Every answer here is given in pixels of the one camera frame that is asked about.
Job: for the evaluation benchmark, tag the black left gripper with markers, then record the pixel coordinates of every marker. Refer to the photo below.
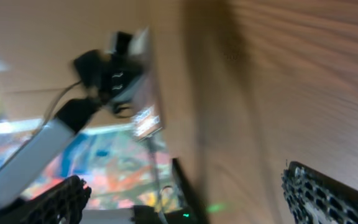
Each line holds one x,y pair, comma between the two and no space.
120,75

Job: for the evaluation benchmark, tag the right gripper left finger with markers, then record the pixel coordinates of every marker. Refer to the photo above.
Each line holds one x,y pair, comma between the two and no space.
63,203

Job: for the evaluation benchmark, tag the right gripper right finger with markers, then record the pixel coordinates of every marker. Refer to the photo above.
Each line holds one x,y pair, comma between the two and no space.
315,198

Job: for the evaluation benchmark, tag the bronze Galaxy smartphone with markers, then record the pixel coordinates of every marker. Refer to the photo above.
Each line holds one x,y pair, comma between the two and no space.
146,102

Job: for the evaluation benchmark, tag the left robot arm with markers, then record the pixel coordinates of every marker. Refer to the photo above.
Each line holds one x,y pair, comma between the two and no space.
56,133

